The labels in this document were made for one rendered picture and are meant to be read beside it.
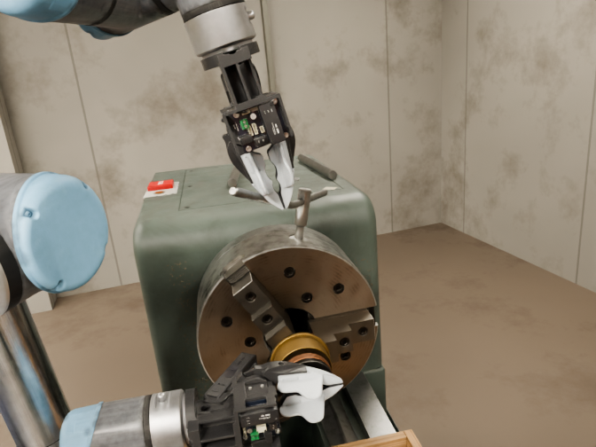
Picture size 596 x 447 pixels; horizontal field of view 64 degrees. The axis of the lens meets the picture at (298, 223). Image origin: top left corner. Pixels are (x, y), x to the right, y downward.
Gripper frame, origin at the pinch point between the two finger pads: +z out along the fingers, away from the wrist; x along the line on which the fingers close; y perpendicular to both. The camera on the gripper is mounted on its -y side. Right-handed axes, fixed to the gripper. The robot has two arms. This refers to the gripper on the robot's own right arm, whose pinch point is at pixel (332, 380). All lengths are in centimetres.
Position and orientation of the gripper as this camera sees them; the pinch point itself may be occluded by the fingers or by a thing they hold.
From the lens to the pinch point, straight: 72.0
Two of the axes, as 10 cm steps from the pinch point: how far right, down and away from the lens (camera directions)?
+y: 1.7, 2.9, -9.4
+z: 9.8, -1.3, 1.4
